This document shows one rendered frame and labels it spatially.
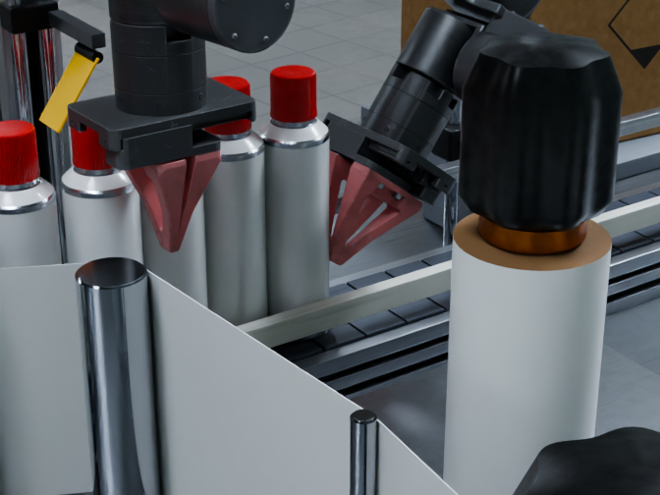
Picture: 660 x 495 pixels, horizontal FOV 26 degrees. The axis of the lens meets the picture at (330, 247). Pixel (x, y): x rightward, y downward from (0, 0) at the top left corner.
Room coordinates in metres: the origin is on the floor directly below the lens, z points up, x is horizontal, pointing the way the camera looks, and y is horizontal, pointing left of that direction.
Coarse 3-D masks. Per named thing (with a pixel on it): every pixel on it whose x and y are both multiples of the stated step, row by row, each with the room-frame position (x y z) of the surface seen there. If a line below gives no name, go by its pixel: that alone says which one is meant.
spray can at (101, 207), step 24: (72, 144) 0.87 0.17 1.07; (96, 144) 0.86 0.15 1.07; (72, 168) 0.88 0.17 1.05; (96, 168) 0.86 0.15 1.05; (72, 192) 0.86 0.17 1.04; (96, 192) 0.85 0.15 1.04; (120, 192) 0.86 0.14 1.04; (72, 216) 0.86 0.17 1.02; (96, 216) 0.85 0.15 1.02; (120, 216) 0.86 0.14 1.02; (72, 240) 0.86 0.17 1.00; (96, 240) 0.85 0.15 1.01; (120, 240) 0.86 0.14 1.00
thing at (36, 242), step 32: (0, 128) 0.85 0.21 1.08; (32, 128) 0.85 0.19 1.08; (0, 160) 0.84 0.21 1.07; (32, 160) 0.85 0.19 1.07; (0, 192) 0.84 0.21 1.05; (32, 192) 0.84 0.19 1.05; (0, 224) 0.83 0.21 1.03; (32, 224) 0.83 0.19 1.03; (0, 256) 0.83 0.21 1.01; (32, 256) 0.83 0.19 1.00
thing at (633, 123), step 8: (640, 112) 1.23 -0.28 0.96; (648, 112) 1.23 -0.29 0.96; (656, 112) 1.23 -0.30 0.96; (624, 120) 1.21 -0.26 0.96; (632, 120) 1.21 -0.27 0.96; (640, 120) 1.22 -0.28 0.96; (648, 120) 1.22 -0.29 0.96; (656, 120) 1.23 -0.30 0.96; (624, 128) 1.20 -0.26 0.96; (632, 128) 1.21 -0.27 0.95; (640, 128) 1.22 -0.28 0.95; (648, 128) 1.22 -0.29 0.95; (456, 160) 1.11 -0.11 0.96; (440, 168) 1.09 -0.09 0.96; (448, 168) 1.09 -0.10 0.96; (456, 168) 1.10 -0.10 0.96; (456, 176) 1.10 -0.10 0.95; (336, 208) 1.03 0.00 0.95
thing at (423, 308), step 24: (648, 192) 1.24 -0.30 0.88; (624, 240) 1.13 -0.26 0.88; (648, 240) 1.13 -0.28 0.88; (408, 264) 1.08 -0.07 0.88; (432, 264) 1.08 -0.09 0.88; (336, 288) 1.04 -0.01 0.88; (384, 312) 0.99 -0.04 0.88; (408, 312) 0.99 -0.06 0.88; (432, 312) 0.99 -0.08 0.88; (336, 336) 0.95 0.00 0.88; (360, 336) 0.95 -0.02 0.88
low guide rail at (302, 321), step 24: (600, 216) 1.10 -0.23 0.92; (624, 216) 1.11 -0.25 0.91; (648, 216) 1.12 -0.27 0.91; (360, 288) 0.97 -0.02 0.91; (384, 288) 0.97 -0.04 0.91; (408, 288) 0.98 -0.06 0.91; (432, 288) 0.99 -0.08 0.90; (288, 312) 0.93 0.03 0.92; (312, 312) 0.93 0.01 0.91; (336, 312) 0.94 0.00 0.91; (360, 312) 0.95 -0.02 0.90; (264, 336) 0.91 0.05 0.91; (288, 336) 0.92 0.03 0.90
